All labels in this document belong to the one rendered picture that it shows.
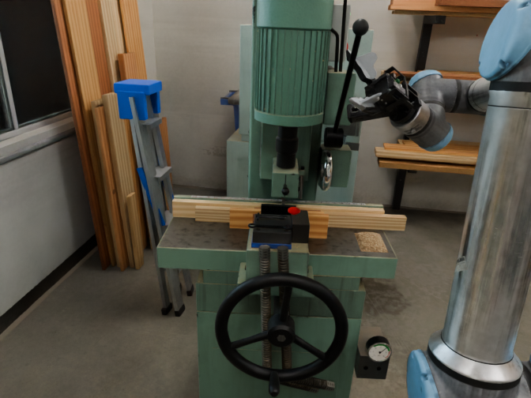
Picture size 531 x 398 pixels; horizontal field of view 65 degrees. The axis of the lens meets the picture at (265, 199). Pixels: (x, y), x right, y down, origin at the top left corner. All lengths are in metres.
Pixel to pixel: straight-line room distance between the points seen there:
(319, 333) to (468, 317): 0.52
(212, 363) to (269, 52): 0.84
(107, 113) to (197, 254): 1.46
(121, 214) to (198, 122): 1.39
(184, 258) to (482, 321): 0.67
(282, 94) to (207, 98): 2.64
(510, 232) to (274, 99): 0.57
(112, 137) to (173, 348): 1.14
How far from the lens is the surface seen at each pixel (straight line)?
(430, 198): 3.78
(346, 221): 1.19
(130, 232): 2.64
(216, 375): 1.31
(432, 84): 1.25
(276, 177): 1.08
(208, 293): 1.13
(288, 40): 0.99
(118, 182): 2.50
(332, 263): 1.07
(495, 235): 0.72
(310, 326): 1.18
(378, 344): 1.16
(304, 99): 1.01
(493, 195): 0.71
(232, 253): 1.05
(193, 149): 3.76
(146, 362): 2.08
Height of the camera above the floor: 1.43
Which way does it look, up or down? 23 degrees down
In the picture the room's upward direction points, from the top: 2 degrees clockwise
